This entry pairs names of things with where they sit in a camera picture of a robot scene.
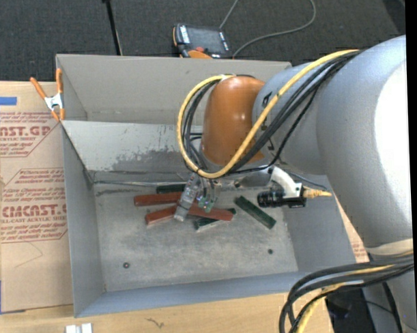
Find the brown cardboard board red print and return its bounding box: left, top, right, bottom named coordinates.
left=0, top=77, right=75, bottom=315

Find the grey metal bin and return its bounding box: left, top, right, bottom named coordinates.
left=55, top=43, right=369, bottom=319

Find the dark green flat block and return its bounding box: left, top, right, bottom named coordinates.
left=155, top=183, right=188, bottom=195
left=233, top=194, right=278, bottom=232
left=192, top=207, right=238, bottom=233

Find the black cylinder on white bracket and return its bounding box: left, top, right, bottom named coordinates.
left=255, top=165, right=308, bottom=211

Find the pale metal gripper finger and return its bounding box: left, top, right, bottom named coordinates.
left=172, top=186, right=199, bottom=222

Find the red-brown flat block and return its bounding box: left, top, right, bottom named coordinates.
left=133, top=191, right=184, bottom=208
left=186, top=201, right=235, bottom=223
left=144, top=205, right=179, bottom=227

